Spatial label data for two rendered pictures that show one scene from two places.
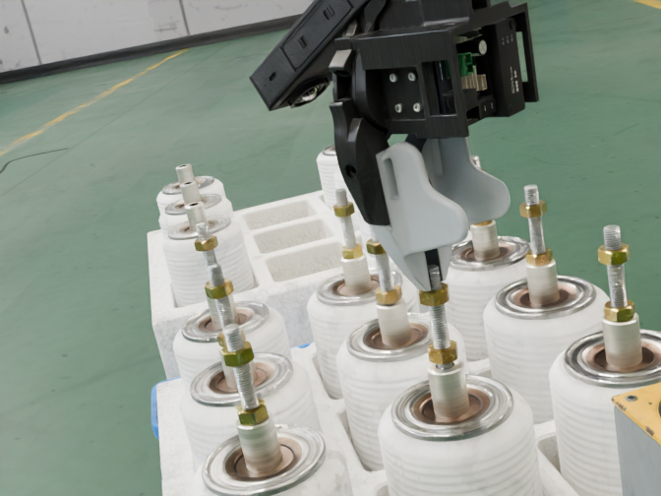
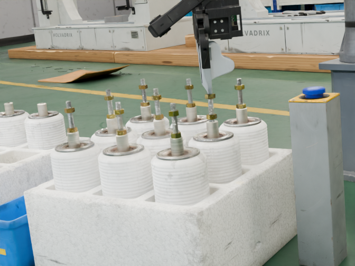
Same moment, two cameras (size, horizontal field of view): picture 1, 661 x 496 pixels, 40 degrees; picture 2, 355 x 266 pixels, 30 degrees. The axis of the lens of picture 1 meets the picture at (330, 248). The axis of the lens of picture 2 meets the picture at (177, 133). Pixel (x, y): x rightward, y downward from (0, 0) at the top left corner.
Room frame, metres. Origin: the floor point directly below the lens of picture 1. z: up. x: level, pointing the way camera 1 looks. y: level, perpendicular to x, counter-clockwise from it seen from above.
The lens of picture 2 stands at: (-0.27, 0.86, 0.54)
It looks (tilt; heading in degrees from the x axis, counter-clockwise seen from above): 13 degrees down; 313
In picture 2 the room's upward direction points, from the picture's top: 6 degrees counter-clockwise
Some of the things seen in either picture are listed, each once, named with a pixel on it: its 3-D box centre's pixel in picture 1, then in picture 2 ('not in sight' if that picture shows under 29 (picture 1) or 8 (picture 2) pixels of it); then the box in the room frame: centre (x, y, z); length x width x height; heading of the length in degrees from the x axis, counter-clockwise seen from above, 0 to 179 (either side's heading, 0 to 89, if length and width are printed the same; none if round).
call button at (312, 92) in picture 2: not in sight; (314, 93); (0.34, -0.15, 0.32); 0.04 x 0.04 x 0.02
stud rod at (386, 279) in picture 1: (385, 271); (157, 107); (0.61, -0.03, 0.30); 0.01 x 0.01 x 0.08
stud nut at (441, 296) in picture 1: (434, 293); (209, 96); (0.49, -0.05, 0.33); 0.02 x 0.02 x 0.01; 77
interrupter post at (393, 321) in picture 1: (393, 322); (159, 127); (0.61, -0.03, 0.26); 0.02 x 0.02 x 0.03
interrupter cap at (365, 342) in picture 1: (396, 338); (160, 134); (0.61, -0.03, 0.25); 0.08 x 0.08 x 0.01
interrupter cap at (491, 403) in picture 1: (451, 407); (213, 136); (0.49, -0.05, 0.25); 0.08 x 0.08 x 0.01
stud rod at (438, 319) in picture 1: (439, 325); (211, 107); (0.49, -0.05, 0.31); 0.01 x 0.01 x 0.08
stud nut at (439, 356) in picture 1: (443, 351); (211, 116); (0.49, -0.05, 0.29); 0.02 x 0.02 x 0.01; 77
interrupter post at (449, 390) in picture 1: (449, 389); (212, 130); (0.49, -0.05, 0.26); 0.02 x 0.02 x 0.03
